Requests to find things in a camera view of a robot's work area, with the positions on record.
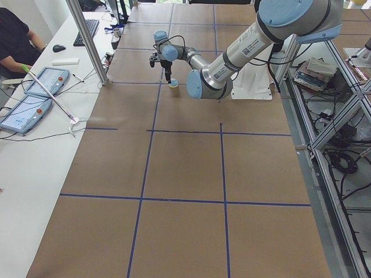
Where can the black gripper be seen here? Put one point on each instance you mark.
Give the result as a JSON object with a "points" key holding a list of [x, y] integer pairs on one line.
{"points": [[166, 65]]}

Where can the yellow blue call bell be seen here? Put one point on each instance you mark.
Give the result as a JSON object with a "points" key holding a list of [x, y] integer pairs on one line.
{"points": [[173, 83]]}

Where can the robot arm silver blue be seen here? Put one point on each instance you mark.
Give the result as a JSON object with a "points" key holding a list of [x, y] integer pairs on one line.
{"points": [[310, 21]]}

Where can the blue tape line lengthwise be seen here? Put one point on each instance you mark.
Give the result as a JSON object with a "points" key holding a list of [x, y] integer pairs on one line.
{"points": [[145, 173]]}

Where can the small metal cup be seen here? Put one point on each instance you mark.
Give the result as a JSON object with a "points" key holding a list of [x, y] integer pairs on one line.
{"points": [[116, 32]]}

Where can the white foam block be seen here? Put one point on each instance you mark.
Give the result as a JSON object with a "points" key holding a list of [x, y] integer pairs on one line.
{"points": [[65, 61]]}

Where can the brown paper table cover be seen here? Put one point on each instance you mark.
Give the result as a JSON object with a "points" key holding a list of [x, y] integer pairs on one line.
{"points": [[228, 150]]}

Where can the black computer mouse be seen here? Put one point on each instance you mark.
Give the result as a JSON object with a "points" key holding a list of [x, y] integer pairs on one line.
{"points": [[58, 48]]}

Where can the upper teach pendant tablet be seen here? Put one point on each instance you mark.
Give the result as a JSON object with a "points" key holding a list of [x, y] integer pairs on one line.
{"points": [[52, 78]]}

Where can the teach pendant tablet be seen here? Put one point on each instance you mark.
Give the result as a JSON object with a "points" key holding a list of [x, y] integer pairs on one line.
{"points": [[52, 78], [26, 114]]}

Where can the long grabber stick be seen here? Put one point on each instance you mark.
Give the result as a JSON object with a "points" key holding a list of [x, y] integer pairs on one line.
{"points": [[28, 71]]}

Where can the stack of books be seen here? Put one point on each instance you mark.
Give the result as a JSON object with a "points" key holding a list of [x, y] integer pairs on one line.
{"points": [[314, 74]]}

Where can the lower teach pendant tablet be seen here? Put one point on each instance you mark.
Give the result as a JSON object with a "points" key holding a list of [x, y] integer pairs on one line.
{"points": [[26, 114]]}

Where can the person in black shirt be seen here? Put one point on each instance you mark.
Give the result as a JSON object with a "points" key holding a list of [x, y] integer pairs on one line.
{"points": [[19, 45]]}

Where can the blue tape line crosswise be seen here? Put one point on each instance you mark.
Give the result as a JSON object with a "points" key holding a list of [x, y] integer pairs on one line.
{"points": [[153, 199]]}

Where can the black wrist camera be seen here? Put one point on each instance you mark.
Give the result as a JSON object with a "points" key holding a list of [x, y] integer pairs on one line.
{"points": [[154, 58]]}

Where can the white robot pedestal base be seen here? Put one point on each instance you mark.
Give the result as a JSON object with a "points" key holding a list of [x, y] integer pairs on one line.
{"points": [[252, 83]]}

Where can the aluminium frame post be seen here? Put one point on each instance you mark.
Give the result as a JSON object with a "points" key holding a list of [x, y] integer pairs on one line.
{"points": [[77, 14]]}

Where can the aluminium frame rail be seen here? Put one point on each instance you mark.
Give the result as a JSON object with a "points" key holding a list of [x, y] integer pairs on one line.
{"points": [[334, 125]]}

